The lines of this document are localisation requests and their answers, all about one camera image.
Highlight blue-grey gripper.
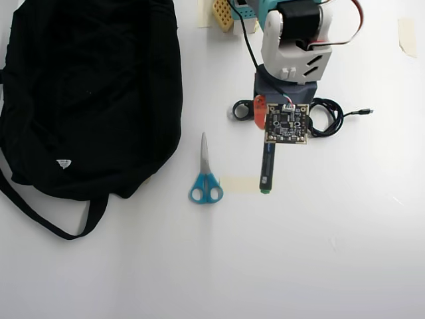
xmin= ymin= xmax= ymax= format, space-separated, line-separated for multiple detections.
xmin=252 ymin=62 xmax=319 ymax=130

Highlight green capped black marker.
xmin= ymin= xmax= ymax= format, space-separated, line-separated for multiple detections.
xmin=258 ymin=142 xmax=276 ymax=195

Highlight black fabric bag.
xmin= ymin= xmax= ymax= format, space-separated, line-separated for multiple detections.
xmin=0 ymin=0 xmax=185 ymax=241

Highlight long masking tape strip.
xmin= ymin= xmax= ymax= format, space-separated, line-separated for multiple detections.
xmin=219 ymin=175 xmax=262 ymax=195

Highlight yellow perforated block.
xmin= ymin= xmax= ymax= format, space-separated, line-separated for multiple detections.
xmin=212 ymin=0 xmax=235 ymax=33

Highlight narrow masking tape strip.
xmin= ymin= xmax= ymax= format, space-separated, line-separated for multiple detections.
xmin=197 ymin=0 xmax=213 ymax=29

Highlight torn masking tape piece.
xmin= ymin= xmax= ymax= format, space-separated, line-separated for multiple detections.
xmin=397 ymin=18 xmax=418 ymax=59

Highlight black plastic ring clip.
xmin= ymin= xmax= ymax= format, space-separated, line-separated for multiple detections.
xmin=231 ymin=99 xmax=255 ymax=122

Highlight bare camera circuit board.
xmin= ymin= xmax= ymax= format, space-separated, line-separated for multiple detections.
xmin=264 ymin=102 xmax=309 ymax=146

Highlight blue handled scissors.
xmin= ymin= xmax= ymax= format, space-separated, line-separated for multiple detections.
xmin=189 ymin=132 xmax=224 ymax=205

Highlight black camera cable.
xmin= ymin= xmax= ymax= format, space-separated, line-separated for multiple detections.
xmin=237 ymin=13 xmax=295 ymax=109

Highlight coiled black USB cable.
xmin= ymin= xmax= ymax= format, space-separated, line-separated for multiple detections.
xmin=308 ymin=96 xmax=375 ymax=139

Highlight red white servo wires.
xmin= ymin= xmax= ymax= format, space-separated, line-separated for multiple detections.
xmin=307 ymin=0 xmax=365 ymax=51

